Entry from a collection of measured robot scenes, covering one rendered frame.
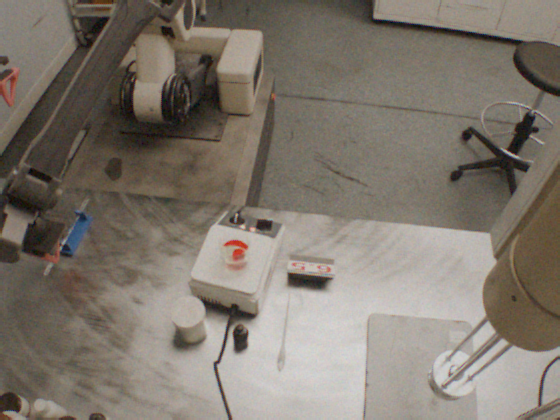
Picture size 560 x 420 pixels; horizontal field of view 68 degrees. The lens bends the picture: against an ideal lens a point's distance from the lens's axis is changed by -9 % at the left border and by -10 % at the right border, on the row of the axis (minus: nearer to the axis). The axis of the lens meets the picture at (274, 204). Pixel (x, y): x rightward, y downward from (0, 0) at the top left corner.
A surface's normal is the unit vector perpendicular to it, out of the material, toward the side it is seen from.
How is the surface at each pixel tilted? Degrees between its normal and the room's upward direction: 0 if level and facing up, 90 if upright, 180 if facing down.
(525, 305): 90
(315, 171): 0
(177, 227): 0
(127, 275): 0
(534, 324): 90
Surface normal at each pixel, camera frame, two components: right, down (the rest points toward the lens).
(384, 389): 0.00, -0.62
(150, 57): -0.12, 0.44
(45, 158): 0.44, 0.40
